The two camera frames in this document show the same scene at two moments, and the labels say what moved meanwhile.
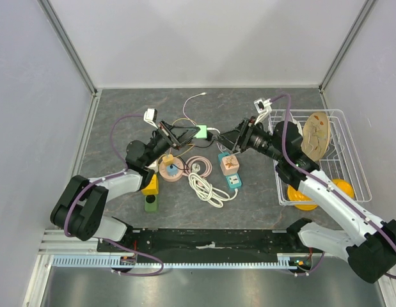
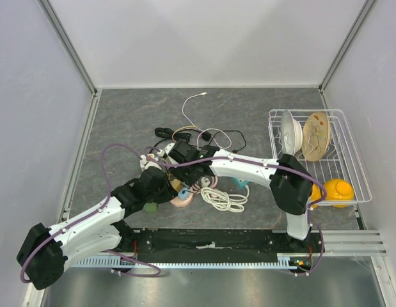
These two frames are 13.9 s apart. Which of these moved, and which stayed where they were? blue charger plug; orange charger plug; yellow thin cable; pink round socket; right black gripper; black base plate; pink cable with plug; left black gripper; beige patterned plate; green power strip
Moved: blue charger plug; left black gripper; right black gripper; pink cable with plug; orange charger plug; pink round socket; yellow thin cable
Stayed: green power strip; black base plate; beige patterned plate
